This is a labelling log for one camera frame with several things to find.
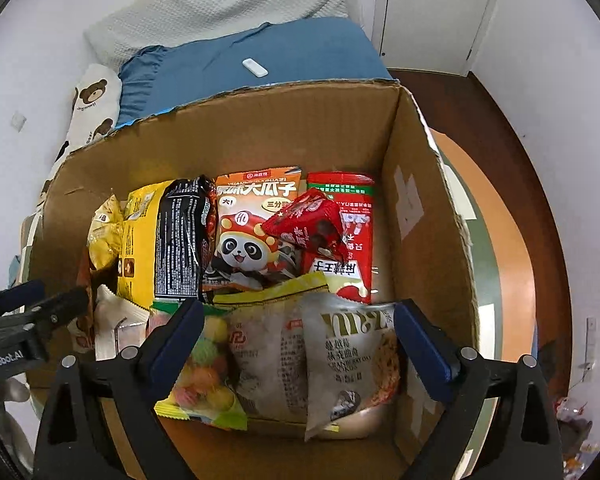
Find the white wardrobe door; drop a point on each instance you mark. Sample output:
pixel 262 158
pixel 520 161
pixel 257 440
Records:
pixel 429 10

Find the colourful floor clutter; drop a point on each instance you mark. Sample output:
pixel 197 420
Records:
pixel 574 420

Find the white wall outlet strip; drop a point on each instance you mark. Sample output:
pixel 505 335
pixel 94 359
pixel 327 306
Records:
pixel 591 335

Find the light blue cloth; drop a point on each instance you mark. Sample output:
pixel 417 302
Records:
pixel 13 270

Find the pale yellow snack packet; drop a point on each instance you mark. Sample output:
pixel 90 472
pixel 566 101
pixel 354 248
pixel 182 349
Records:
pixel 104 230

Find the red packet green stripe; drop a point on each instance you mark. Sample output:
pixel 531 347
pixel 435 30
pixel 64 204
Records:
pixel 357 240

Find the white packet yellow top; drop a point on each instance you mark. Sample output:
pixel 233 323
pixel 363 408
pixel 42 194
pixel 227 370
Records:
pixel 270 355

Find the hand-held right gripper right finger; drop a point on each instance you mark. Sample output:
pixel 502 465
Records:
pixel 424 355

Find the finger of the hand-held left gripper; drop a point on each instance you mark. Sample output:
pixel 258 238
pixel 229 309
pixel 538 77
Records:
pixel 62 307
pixel 15 297

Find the white knit blanket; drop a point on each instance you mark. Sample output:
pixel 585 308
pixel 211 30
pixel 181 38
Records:
pixel 205 10

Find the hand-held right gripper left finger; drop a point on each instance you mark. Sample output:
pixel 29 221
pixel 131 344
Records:
pixel 175 347

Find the colourful candy packet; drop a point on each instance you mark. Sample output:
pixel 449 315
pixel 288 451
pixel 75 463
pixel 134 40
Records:
pixel 212 360

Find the orange brown snack packet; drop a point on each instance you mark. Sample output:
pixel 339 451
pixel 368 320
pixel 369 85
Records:
pixel 84 280

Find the white remote control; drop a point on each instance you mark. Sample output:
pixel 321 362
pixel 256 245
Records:
pixel 255 68

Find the white snack packet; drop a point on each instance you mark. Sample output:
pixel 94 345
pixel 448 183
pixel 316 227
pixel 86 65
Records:
pixel 117 320

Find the orange panda print packet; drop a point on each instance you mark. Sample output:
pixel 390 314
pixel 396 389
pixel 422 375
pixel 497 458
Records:
pixel 240 220

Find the blue bedsheet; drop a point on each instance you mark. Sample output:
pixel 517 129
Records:
pixel 290 47

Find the brown cardboard box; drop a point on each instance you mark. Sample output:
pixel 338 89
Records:
pixel 305 125

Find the white cookie packet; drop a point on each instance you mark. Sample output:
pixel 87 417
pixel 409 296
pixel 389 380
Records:
pixel 350 355

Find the bear print pillow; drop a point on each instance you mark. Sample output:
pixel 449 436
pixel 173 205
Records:
pixel 92 95

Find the black noodle packet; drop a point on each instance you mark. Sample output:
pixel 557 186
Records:
pixel 182 240

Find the white wall socket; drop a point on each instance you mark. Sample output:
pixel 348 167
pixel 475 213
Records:
pixel 18 121

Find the small red snack packet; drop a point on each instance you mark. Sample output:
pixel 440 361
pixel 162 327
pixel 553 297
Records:
pixel 307 225

